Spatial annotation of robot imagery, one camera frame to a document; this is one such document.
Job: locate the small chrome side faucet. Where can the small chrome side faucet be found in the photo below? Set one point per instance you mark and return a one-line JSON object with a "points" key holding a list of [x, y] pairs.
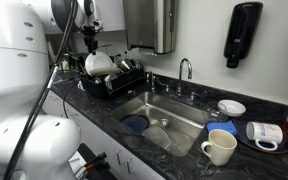
{"points": [[150, 78]]}

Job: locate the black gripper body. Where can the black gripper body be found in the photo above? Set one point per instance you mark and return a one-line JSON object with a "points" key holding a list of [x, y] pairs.
{"points": [[89, 38]]}

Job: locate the black tool with red handle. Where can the black tool with red handle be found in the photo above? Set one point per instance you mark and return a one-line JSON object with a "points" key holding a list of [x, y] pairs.
{"points": [[98, 160]]}

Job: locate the clear glass bowl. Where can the clear glass bowl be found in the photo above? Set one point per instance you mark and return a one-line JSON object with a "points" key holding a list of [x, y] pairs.
{"points": [[212, 113]]}

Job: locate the dark round plate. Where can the dark round plate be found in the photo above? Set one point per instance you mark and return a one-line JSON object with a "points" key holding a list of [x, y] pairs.
{"points": [[240, 125]]}

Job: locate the cream ceramic mug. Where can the cream ceramic mug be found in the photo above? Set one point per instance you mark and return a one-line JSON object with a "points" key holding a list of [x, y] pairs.
{"points": [[219, 147]]}

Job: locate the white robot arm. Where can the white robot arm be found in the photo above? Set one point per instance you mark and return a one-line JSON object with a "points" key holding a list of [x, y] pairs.
{"points": [[40, 145]]}

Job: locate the dark blue plate in sink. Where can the dark blue plate in sink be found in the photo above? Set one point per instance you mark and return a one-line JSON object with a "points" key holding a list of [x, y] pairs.
{"points": [[138, 123]]}

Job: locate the blue sponge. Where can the blue sponge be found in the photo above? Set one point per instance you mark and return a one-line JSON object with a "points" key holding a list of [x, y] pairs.
{"points": [[227, 126]]}

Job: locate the cream white plate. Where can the cream white plate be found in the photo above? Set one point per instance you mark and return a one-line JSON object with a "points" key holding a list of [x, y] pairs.
{"points": [[100, 64]]}

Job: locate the small white bowl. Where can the small white bowl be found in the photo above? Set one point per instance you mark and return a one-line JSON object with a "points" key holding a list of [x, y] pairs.
{"points": [[231, 108]]}

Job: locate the white printed mug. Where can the white printed mug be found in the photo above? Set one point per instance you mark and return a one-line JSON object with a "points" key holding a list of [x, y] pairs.
{"points": [[266, 136]]}

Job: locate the black soap dispenser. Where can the black soap dispenser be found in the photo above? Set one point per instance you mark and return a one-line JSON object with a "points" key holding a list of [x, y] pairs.
{"points": [[243, 25]]}

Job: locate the black dish rack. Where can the black dish rack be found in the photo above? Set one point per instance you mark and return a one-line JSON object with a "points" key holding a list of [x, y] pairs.
{"points": [[110, 85]]}

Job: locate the steel paper towel dispenser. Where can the steel paper towel dispenser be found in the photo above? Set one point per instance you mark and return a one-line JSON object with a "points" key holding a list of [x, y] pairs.
{"points": [[150, 24]]}

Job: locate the clear plastic lid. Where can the clear plastic lid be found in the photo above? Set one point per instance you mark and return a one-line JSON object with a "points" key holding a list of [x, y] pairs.
{"points": [[158, 136]]}

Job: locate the stainless steel sink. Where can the stainless steel sink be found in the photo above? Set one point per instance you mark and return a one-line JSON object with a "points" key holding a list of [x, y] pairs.
{"points": [[181, 122]]}

